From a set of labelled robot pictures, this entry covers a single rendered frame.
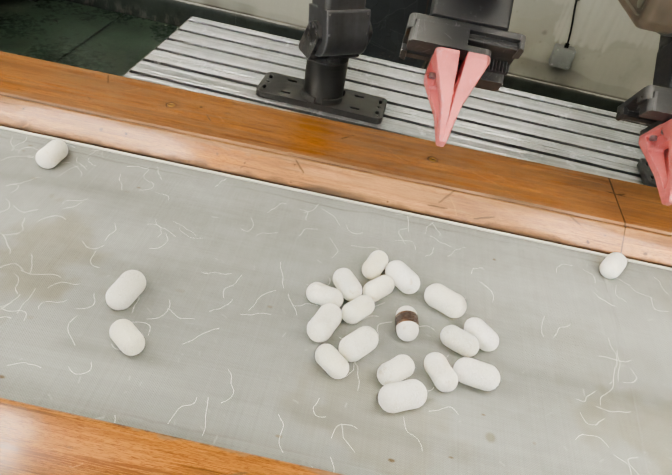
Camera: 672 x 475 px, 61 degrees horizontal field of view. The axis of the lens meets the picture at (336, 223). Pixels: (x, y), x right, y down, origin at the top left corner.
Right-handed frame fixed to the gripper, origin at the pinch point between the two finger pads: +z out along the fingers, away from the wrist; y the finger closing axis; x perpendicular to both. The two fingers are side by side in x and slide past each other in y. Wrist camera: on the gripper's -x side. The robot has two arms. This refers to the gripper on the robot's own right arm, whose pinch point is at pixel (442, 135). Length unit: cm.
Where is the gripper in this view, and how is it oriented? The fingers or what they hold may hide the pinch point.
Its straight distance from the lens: 51.6
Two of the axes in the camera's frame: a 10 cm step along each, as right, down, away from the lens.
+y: 9.8, 2.1, -0.2
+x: -0.1, 1.5, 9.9
